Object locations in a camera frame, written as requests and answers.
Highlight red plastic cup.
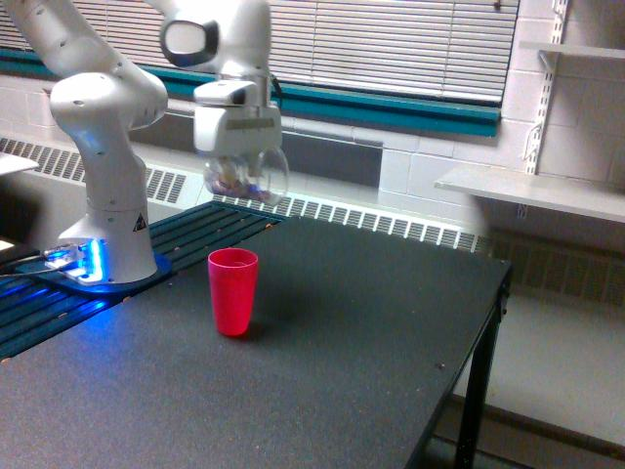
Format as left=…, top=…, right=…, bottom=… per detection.
left=208, top=247, right=259, bottom=337

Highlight white board at left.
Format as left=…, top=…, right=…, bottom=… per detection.
left=0, top=152, right=39, bottom=176

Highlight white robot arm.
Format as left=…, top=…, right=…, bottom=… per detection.
left=5, top=1, right=289, bottom=286

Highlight black table leg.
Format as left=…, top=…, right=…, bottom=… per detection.
left=454, top=273, right=512, bottom=468

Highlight white wall shelf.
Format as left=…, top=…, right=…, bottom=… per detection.
left=435, top=166, right=624, bottom=223
left=519, top=41, right=625, bottom=62

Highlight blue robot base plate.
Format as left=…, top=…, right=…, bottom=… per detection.
left=17, top=254, right=173, bottom=297

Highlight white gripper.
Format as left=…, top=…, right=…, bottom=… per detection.
left=193, top=79, right=282, bottom=156

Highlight white shelf bracket rail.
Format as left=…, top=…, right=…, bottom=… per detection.
left=521, top=0, right=570, bottom=176

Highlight black cable at base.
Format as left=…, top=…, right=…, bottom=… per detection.
left=0, top=251, right=45, bottom=279

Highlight white radiator vent cover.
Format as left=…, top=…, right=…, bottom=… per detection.
left=1, top=136, right=494, bottom=255

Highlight white wall shelf lower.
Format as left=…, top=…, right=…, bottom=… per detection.
left=435, top=166, right=624, bottom=223

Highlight white wall shelf upper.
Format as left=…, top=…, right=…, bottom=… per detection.
left=519, top=41, right=625, bottom=62

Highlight dark slatted mounting rail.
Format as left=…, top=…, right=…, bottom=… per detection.
left=1, top=202, right=284, bottom=360

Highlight white window blinds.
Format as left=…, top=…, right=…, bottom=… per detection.
left=0, top=0, right=520, bottom=102

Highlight peppermint candies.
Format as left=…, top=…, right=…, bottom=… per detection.
left=204, top=170, right=266, bottom=200

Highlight clear plastic cup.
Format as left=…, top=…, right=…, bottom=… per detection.
left=204, top=148, right=289, bottom=206

